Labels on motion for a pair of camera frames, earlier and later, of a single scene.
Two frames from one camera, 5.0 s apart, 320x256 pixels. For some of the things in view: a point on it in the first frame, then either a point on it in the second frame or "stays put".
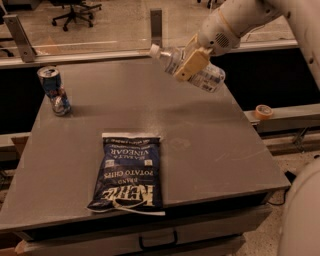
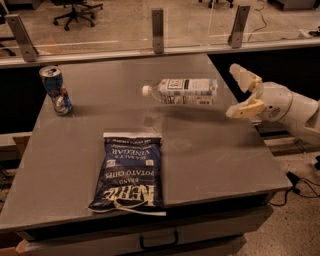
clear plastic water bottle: x=209 y=78 -> x=184 y=91
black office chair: x=77 y=12 stays put
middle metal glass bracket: x=156 y=26 stays put
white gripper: x=216 y=36 -> x=275 y=101
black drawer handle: x=146 y=247 stays put
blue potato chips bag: x=130 y=175 stays put
